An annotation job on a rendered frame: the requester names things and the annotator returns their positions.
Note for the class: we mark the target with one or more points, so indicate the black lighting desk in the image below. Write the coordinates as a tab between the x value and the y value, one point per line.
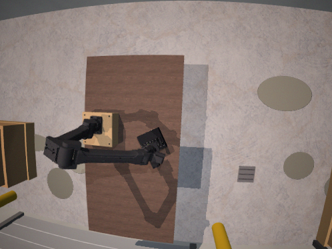
152	136

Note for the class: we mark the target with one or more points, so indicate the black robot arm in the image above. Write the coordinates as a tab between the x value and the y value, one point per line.
70	143

